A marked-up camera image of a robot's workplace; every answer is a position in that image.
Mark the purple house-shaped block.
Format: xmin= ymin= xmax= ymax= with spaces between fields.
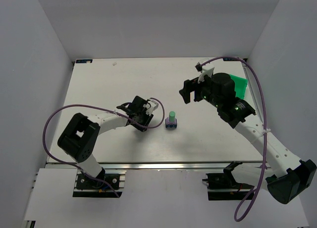
xmin=165 ymin=118 xmax=177 ymax=128

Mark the green cylinder block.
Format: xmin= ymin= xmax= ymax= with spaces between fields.
xmin=168 ymin=111 xmax=176 ymax=123

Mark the green plastic bin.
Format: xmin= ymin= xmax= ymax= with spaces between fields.
xmin=230 ymin=74 xmax=248 ymax=99

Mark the dark blue bridge block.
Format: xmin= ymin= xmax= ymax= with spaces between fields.
xmin=165 ymin=124 xmax=177 ymax=129

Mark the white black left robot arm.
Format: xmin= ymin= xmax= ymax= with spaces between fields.
xmin=57 ymin=96 xmax=159 ymax=187

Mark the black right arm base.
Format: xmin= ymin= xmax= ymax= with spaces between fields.
xmin=202 ymin=161 xmax=253 ymax=201

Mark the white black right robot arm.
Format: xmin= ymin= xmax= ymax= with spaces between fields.
xmin=179 ymin=73 xmax=317 ymax=204

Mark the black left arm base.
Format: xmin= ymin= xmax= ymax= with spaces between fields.
xmin=72 ymin=171 xmax=125 ymax=198

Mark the blue label sticker right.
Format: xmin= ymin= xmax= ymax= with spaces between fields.
xmin=222 ymin=57 xmax=240 ymax=61

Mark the blue label sticker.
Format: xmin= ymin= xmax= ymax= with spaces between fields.
xmin=75 ymin=59 xmax=93 ymax=64
xmin=222 ymin=57 xmax=240 ymax=61

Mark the blue label sticker left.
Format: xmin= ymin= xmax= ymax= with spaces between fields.
xmin=75 ymin=59 xmax=93 ymax=64

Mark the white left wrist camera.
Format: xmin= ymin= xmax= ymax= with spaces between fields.
xmin=144 ymin=99 xmax=159 ymax=115

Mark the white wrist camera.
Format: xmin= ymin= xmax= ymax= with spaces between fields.
xmin=195 ymin=58 xmax=214 ymax=83
xmin=144 ymin=99 xmax=159 ymax=115

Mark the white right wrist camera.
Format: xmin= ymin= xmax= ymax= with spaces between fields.
xmin=195 ymin=58 xmax=214 ymax=83

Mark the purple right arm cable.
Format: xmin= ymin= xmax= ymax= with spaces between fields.
xmin=200 ymin=56 xmax=268 ymax=223

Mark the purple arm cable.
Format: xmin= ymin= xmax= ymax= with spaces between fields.
xmin=200 ymin=56 xmax=268 ymax=223
xmin=42 ymin=97 xmax=166 ymax=198

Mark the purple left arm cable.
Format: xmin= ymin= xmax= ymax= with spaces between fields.
xmin=42 ymin=97 xmax=166 ymax=198

